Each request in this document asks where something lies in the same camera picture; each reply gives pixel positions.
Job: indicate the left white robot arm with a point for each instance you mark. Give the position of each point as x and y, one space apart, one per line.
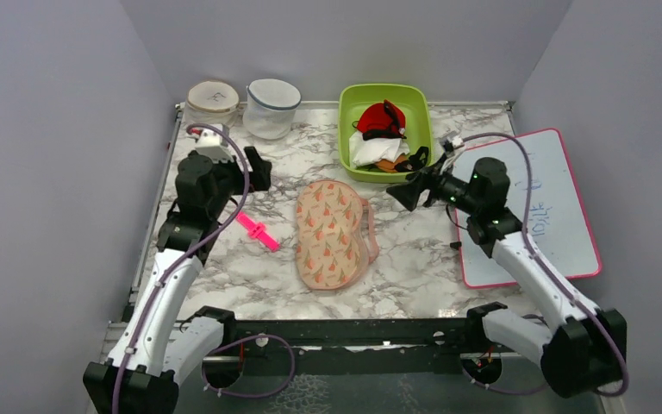
145 369

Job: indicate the beige round laundry bag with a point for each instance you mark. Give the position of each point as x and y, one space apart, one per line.
212 102

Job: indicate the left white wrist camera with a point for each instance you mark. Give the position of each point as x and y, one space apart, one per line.
212 145

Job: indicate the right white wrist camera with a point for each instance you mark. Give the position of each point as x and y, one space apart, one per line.
453 146

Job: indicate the green plastic bin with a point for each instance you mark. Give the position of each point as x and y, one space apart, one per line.
355 99

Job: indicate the pink plastic clip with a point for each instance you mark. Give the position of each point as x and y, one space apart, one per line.
257 231

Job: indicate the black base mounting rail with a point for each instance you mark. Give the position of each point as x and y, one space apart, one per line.
352 347

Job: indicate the pink framed whiteboard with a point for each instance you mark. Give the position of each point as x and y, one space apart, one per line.
557 220

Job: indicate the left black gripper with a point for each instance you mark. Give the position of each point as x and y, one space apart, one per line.
259 178

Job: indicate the red and black bra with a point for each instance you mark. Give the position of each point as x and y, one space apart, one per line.
382 121

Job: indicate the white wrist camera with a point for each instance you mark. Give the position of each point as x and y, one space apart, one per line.
453 146
212 145

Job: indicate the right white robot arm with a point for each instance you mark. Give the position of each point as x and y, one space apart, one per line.
579 347

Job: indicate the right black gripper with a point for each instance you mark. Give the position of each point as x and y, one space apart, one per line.
409 193

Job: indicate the orange and black items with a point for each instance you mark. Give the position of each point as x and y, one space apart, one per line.
404 163

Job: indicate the floral mesh laundry bag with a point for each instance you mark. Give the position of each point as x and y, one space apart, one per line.
336 235

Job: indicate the crumpled white cloth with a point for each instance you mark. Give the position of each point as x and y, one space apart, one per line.
365 153

